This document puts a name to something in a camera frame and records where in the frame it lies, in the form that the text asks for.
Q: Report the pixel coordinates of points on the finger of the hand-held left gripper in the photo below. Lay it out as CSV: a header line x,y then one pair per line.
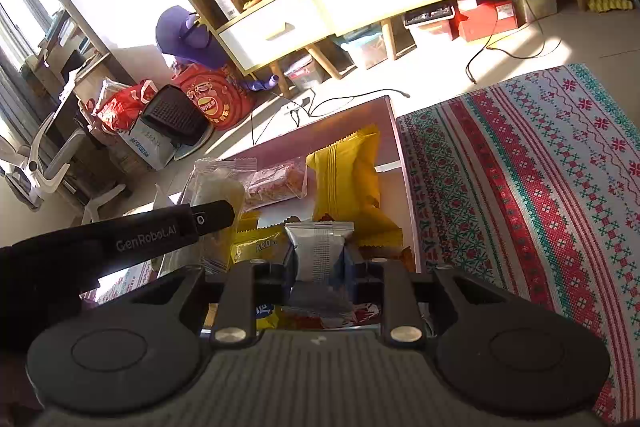
x,y
215,214

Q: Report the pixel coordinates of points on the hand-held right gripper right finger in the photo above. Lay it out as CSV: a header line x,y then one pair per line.
x,y
354,277

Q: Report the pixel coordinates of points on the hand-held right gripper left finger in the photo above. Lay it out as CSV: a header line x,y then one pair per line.
x,y
272,282

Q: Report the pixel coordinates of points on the clear white rice cracker packet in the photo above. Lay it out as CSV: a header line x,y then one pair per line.
x,y
215,182

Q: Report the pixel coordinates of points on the yellow blue-label snack packet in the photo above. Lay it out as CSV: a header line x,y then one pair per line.
x,y
255,247

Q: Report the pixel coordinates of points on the silver foil snack packet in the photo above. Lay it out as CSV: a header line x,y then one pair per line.
x,y
320,257

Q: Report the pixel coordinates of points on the clear-wrapped oat bar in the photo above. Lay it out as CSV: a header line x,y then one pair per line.
x,y
277,182

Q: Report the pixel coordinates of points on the white office chair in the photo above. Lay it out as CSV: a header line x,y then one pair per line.
x,y
45,167

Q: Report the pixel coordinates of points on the white paper bag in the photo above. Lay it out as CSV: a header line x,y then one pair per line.
x,y
147,149

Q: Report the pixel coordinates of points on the large yellow snack packet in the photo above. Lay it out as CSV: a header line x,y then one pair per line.
x,y
345,182

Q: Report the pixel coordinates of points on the black mesh basket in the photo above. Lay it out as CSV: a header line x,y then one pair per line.
x,y
175,114

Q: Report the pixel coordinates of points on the red printed gift bag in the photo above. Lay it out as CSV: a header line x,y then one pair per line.
x,y
215,99

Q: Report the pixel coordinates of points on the purple tube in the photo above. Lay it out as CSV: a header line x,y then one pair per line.
x,y
260,83

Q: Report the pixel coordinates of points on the red plastic bag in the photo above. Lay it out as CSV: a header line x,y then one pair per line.
x,y
122,104

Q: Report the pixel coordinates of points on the purple hat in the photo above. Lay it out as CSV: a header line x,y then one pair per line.
x,y
185,37

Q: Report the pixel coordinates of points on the patterned tablecloth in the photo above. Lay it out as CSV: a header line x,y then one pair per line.
x,y
525,182

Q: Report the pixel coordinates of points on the white tall carton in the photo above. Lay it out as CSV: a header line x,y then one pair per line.
x,y
227,4

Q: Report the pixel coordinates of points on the clear storage bin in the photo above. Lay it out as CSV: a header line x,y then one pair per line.
x,y
367,52

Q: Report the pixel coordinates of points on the black tray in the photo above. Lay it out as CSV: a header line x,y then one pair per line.
x,y
429,16

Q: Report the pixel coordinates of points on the red flat box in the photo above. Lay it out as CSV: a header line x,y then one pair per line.
x,y
487,19

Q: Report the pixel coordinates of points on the yellow knitted item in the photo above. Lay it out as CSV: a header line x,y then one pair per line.
x,y
605,2

